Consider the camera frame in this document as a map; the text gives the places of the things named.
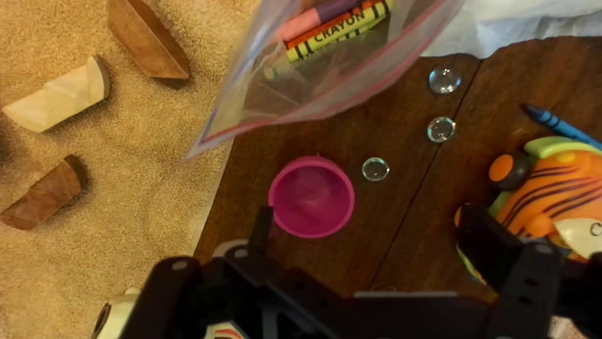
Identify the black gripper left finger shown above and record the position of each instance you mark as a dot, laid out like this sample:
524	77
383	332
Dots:
189	301

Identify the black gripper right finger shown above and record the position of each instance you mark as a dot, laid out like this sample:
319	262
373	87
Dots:
533	283

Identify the magenta purple plastic bowl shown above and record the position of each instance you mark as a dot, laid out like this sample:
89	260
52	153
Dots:
311	198

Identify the orange tiger toy car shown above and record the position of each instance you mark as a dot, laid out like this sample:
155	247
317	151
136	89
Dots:
552	188

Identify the blue crayon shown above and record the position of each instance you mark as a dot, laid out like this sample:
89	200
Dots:
556	123

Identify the clear glass bead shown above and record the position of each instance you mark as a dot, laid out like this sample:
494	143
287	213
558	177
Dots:
441	128
445	79
375	168

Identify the dark brown wooden block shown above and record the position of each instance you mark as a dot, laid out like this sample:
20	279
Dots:
148	40
44	194

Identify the clear plastic zip bag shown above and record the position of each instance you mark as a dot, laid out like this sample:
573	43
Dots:
283	94

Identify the light wooden block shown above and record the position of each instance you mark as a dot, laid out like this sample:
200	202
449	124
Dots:
57	96

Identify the pink crayon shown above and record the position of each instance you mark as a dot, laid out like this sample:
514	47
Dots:
298	23

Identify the yellow crayon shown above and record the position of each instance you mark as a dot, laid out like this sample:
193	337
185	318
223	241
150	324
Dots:
340	38

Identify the orange crayon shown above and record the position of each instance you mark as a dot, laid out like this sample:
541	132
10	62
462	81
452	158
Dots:
326	26

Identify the purple crayon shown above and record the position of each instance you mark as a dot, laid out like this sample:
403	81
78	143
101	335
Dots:
336	8

